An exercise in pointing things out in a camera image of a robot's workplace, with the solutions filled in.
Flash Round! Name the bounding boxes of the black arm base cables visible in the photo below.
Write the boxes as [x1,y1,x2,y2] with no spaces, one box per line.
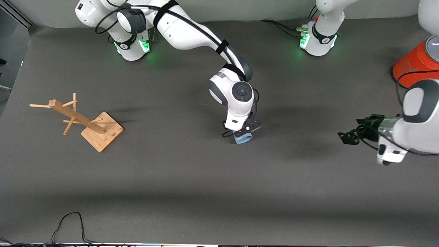
[258,5,321,39]
[147,24,160,43]

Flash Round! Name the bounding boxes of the orange cylindrical container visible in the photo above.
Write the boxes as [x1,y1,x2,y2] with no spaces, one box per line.
[392,35,439,89]

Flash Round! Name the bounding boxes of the light blue plastic cup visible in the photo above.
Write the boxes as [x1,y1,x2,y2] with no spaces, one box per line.
[234,132,253,144]

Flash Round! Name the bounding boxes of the dark grey table mat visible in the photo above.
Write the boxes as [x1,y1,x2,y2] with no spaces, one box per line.
[0,12,439,245]

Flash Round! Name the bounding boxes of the wooden cup holder stand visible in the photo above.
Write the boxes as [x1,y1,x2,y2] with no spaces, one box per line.
[29,92,124,153]

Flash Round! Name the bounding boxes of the black right arm base cables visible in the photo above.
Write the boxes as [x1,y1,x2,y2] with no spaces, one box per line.
[147,24,160,43]

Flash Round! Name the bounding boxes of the aluminium frame rail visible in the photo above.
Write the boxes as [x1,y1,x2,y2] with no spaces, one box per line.
[0,5,35,28]

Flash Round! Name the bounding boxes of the black looped cable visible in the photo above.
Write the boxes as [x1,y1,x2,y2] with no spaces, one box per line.
[51,212,103,246]

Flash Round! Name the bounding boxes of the black left arm base cables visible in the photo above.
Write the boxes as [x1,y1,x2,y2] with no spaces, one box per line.
[258,5,321,39]

